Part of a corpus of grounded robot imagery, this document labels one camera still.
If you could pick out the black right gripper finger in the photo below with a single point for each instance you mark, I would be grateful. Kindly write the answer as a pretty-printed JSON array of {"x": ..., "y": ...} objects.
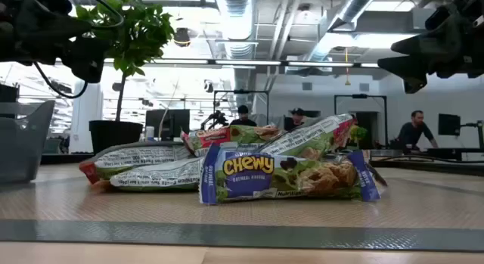
[
  {"x": 427, "y": 42},
  {"x": 410, "y": 67}
]

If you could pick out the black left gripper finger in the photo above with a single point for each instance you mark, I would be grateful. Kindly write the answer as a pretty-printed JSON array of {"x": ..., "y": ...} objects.
[
  {"x": 87, "y": 59},
  {"x": 72, "y": 28}
]

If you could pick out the red Chewy granola bar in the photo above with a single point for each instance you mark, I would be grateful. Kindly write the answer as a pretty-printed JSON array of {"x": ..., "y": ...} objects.
[
  {"x": 159, "y": 177},
  {"x": 242, "y": 134},
  {"x": 314, "y": 139},
  {"x": 136, "y": 158}
]

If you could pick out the black background robot arm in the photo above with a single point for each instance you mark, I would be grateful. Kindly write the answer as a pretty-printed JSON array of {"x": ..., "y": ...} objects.
[{"x": 217, "y": 118}]

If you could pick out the black monitor on arm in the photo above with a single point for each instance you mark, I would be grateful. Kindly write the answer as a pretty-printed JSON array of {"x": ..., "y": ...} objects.
[{"x": 449, "y": 124}]

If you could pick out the blue Chewy granola bar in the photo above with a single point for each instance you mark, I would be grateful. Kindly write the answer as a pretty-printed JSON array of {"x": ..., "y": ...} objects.
[{"x": 287, "y": 181}]

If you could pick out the white column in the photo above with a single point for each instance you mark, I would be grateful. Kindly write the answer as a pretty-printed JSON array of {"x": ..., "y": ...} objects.
[{"x": 85, "y": 116}]

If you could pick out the green leafy indoor tree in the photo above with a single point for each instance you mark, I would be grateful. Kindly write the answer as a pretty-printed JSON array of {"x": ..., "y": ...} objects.
[{"x": 140, "y": 33}]

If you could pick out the person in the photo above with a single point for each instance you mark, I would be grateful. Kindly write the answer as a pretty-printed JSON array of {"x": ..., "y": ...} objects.
[
  {"x": 412, "y": 133},
  {"x": 296, "y": 120},
  {"x": 243, "y": 122}
]

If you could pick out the black plant pot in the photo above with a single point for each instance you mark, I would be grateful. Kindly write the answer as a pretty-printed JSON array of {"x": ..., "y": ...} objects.
[{"x": 113, "y": 137}]

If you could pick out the small green plant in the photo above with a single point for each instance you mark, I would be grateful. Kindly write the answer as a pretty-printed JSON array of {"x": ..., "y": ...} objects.
[{"x": 358, "y": 133}]

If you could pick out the black pendant lamp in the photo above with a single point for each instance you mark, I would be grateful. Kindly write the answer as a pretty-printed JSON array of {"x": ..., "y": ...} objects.
[{"x": 182, "y": 37}]

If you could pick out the black background table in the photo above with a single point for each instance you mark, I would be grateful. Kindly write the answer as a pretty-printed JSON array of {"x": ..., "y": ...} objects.
[{"x": 435, "y": 167}]

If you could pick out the black computer monitor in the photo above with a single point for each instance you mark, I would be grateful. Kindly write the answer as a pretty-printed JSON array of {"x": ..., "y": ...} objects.
[{"x": 177, "y": 122}]

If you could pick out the grey plastic bin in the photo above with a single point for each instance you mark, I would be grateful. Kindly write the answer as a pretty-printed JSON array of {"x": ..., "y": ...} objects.
[{"x": 22, "y": 150}]

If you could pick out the tan mat grey border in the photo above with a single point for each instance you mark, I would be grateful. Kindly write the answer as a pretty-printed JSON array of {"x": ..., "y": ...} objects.
[{"x": 113, "y": 207}]

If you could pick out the black metal frame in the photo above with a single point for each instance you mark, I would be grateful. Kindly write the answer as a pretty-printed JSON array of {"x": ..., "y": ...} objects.
[
  {"x": 242, "y": 91},
  {"x": 359, "y": 95}
]

